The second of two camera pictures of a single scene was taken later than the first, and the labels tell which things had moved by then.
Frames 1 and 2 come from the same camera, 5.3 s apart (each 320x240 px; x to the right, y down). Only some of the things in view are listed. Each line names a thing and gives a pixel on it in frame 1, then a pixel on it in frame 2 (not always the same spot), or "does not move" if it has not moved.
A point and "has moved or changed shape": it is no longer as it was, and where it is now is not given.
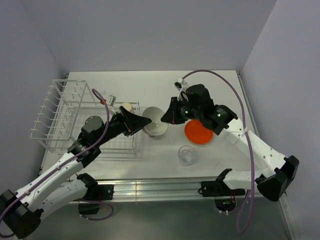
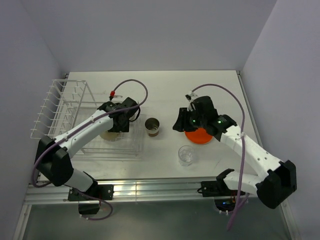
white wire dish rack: (67, 104) does not move
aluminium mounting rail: (173, 189) does not move
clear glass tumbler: (186, 154) does not move
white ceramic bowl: (156, 127) has moved or changed shape
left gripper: (133, 122) → (125, 129)
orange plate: (197, 133) does not move
